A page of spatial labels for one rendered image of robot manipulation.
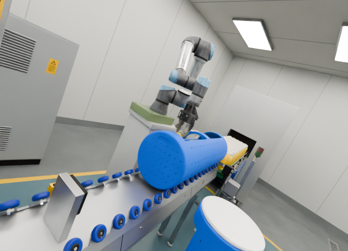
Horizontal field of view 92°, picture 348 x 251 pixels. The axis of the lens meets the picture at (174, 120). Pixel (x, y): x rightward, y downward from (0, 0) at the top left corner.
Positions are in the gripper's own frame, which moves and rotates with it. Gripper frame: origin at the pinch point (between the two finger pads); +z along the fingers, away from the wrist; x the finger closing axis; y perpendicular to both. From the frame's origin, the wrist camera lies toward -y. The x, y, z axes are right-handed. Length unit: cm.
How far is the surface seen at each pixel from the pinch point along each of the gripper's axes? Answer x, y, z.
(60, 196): 5, 66, 17
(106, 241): 17, 55, 28
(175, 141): 9.3, 23.0, -0.9
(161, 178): 11.2, 23.1, 18.1
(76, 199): 11, 65, 13
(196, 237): 37, 27, 27
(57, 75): -148, 5, 13
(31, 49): -152, 28, -2
